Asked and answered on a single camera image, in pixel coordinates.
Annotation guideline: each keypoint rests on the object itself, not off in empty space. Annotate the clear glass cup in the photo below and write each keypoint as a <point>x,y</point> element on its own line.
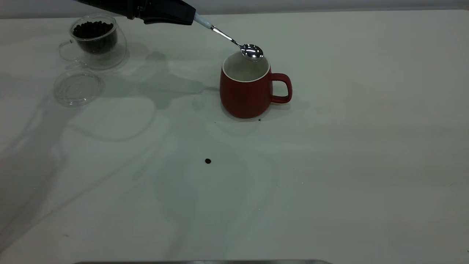
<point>110,60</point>

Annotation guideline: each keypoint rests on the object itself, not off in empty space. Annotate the heap of coffee beans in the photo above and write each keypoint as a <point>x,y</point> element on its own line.
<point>93,33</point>

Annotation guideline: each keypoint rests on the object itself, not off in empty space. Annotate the clear glass saucer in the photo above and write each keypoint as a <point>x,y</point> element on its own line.
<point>78,90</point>

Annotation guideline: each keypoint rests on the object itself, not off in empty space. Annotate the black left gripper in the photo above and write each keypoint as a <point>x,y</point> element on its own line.
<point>117,6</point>

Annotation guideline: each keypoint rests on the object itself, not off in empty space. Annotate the red ceramic mug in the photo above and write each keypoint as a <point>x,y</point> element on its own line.
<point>243,99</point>

